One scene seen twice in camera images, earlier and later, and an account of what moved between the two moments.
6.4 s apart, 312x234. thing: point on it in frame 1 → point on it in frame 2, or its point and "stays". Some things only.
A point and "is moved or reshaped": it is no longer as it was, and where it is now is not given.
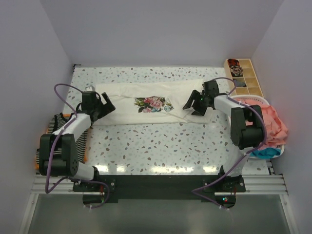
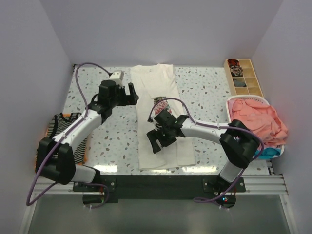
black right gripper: (195, 94) → (154, 134)
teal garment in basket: (267, 153) stays
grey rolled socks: (240, 83) stays
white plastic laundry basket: (256, 97) stays
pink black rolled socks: (236, 70) stays
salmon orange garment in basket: (276, 131) stays
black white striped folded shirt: (57, 122) stays
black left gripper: (109, 107) → (128, 100)
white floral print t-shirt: (149, 103) is moved or reshaped
